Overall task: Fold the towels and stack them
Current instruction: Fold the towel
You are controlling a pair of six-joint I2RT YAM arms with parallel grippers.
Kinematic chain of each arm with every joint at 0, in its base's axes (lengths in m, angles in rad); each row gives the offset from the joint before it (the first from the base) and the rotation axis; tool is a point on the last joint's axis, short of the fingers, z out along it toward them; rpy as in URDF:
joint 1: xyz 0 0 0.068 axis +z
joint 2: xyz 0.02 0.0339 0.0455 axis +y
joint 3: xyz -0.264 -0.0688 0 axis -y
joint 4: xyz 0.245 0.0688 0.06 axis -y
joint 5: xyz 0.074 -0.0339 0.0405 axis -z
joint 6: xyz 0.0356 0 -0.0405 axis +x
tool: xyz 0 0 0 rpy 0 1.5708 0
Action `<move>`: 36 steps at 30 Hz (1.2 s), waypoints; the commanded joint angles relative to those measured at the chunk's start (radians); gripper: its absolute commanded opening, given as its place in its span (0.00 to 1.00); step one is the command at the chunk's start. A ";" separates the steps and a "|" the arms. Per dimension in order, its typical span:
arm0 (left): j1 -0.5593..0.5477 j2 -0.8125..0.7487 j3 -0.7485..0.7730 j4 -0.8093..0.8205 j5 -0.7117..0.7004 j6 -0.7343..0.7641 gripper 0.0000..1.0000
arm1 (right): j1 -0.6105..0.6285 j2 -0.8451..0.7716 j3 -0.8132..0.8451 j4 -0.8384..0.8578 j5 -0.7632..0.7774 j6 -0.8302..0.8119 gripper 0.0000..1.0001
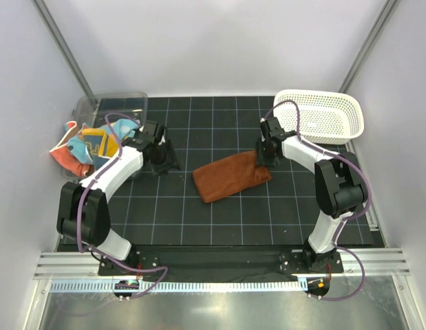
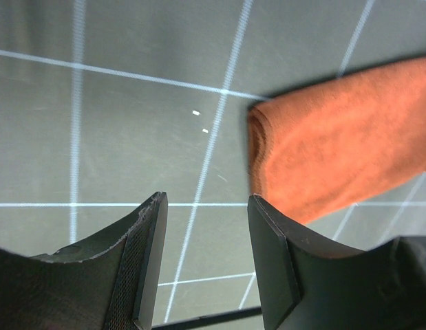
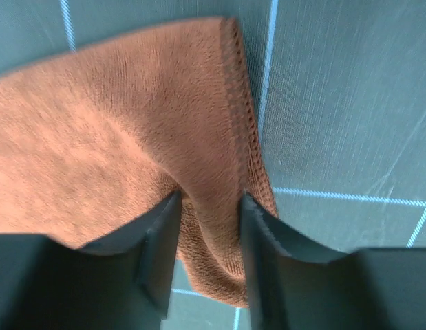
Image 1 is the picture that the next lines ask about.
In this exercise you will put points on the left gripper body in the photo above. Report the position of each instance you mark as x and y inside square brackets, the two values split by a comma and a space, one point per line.
[161, 154]

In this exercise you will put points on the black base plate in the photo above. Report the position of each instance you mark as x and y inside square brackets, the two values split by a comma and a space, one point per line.
[234, 260]

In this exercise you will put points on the clear plastic bin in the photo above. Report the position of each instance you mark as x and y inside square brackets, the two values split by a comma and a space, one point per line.
[104, 109]

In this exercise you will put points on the black grid mat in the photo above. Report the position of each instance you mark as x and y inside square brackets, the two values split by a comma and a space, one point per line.
[167, 210]

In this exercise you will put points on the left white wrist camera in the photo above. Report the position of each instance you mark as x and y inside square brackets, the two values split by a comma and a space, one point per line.
[162, 141]

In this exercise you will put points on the blue and orange towel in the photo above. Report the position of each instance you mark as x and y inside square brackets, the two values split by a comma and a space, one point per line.
[94, 146]

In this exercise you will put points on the white perforated basket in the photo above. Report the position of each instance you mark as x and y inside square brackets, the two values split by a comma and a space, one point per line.
[322, 117]

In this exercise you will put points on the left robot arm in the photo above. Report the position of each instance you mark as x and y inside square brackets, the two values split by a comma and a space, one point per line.
[119, 151]

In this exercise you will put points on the white slotted cable duct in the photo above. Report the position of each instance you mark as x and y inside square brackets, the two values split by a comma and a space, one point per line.
[118, 286]

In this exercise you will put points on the salmon pink towel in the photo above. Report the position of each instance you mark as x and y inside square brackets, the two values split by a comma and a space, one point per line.
[65, 159]

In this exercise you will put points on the aluminium rail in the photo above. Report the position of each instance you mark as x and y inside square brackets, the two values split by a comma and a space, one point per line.
[376, 262]

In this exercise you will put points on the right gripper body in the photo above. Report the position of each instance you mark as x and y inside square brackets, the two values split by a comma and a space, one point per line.
[263, 157]

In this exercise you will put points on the brown towel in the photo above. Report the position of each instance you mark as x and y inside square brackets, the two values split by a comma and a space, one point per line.
[228, 176]

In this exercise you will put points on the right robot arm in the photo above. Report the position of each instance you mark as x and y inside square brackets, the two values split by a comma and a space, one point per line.
[339, 188]

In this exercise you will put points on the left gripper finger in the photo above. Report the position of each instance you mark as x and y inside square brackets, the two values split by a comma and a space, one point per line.
[158, 170]
[172, 160]

